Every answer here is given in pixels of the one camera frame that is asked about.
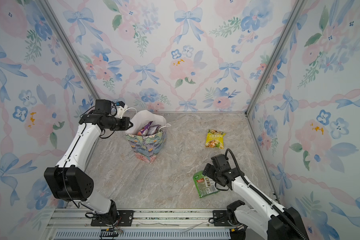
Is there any green snack packet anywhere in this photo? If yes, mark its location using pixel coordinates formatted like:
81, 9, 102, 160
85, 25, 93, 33
193, 171, 219, 198

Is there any magenta Fox's candy packet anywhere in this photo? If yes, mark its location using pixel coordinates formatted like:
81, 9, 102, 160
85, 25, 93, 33
137, 121, 153, 136

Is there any floral paper gift bag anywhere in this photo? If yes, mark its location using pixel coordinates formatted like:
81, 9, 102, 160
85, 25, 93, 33
125, 110, 171, 164

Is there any yellow snack packet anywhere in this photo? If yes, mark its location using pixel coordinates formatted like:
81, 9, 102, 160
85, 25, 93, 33
205, 130, 226, 150

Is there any purple snack packet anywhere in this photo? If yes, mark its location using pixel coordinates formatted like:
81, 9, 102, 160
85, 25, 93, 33
147, 125, 161, 136

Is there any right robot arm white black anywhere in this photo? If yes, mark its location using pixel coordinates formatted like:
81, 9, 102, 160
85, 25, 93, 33
203, 154, 309, 240

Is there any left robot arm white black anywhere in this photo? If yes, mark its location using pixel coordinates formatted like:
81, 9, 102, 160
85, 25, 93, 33
44, 100, 133, 215

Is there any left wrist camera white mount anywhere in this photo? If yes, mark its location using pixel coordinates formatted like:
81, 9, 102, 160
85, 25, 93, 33
116, 101, 128, 119

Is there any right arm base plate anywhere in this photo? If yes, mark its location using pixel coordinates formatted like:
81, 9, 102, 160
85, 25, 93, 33
209, 210, 240, 228

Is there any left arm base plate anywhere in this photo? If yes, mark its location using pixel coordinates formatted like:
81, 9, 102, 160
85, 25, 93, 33
91, 210, 135, 227

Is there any aluminium rail frame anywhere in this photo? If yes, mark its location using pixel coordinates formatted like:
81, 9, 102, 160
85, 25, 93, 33
41, 209, 264, 240

